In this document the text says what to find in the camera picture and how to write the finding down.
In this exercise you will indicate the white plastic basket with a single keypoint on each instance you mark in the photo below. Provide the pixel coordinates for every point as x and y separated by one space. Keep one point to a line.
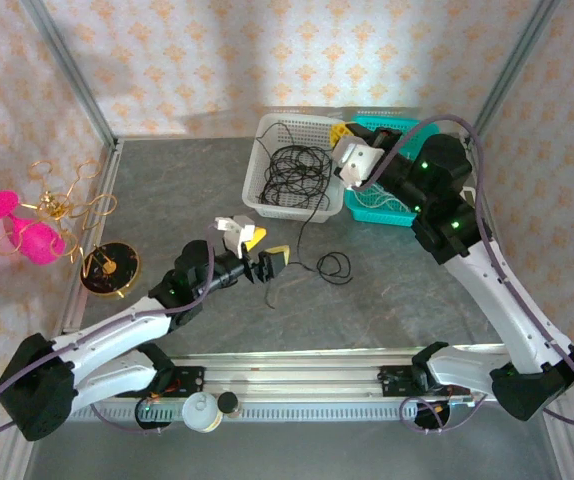
262 210

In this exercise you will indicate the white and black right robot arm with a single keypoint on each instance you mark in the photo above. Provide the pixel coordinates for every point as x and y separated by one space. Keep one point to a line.
502 300

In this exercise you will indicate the pink goblet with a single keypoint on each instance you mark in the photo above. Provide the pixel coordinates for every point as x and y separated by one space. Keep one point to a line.
42 242

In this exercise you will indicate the black round gold-rimmed base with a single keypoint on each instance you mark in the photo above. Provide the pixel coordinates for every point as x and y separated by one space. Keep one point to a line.
117 280

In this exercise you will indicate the teal plastic basket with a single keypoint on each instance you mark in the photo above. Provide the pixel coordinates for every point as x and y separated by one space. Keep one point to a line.
382 218

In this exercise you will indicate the aluminium frame post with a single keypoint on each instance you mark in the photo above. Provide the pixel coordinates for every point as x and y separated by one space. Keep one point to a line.
74 75
509 75

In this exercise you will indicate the black round knob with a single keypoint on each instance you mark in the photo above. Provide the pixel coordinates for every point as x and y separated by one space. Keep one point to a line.
227 402

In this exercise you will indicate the white digital timer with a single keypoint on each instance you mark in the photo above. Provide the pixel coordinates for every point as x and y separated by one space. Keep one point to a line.
471 195

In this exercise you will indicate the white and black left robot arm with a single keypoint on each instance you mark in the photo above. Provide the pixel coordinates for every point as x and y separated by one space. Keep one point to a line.
112 335

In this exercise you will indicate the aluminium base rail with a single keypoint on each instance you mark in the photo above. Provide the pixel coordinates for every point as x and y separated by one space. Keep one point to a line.
292 375

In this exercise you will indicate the white round container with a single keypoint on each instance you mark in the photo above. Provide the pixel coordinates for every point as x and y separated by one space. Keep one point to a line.
201 412

